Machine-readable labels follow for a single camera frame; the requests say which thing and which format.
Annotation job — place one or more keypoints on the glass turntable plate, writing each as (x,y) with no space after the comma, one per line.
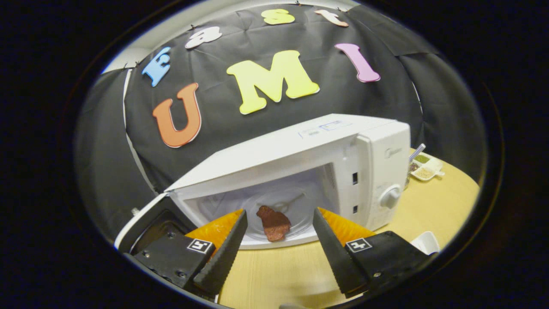
(302,210)

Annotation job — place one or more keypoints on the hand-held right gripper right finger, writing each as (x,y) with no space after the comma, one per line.
(334,257)

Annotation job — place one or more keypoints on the reddish brown meat piece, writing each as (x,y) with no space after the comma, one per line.
(274,223)

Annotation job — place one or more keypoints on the white compartment tray with beans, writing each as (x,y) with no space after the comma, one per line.
(425,167)

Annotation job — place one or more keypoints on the black backdrop cloth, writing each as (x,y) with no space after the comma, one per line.
(214,128)

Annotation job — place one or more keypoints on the blue checkered straw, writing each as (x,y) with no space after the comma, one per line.
(418,151)

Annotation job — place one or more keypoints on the small white rectangular tray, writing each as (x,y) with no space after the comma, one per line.
(426,242)

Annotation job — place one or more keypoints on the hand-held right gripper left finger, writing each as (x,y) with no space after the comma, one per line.
(223,257)

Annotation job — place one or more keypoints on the clear glass jar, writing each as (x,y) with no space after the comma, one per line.
(408,176)

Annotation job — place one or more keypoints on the white microwave oven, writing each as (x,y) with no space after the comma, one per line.
(300,146)

